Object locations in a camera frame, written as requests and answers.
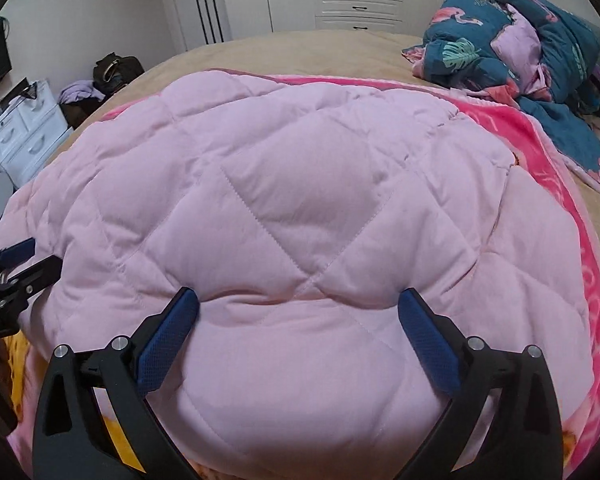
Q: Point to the pink quilted jacket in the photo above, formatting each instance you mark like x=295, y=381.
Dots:
x=280, y=185

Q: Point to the white chest of drawers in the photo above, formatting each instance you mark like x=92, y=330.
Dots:
x=25, y=135

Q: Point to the black hanging rack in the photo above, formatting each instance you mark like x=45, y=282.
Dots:
x=205, y=0

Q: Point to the beige bed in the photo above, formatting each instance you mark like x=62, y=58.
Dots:
x=305, y=50

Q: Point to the purple cloth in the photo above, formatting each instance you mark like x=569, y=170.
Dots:
x=80, y=92

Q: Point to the pink printed blanket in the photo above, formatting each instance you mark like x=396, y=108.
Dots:
x=555, y=160

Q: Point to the dark bag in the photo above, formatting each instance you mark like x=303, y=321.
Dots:
x=117, y=72

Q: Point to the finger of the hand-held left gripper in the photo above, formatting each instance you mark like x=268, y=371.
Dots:
x=35, y=272
x=17, y=250

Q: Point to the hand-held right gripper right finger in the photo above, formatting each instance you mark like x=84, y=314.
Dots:
x=430, y=345

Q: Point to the blue flamingo print quilt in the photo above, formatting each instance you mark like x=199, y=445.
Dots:
x=480, y=60

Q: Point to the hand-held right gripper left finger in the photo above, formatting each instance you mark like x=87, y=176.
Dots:
x=165, y=340

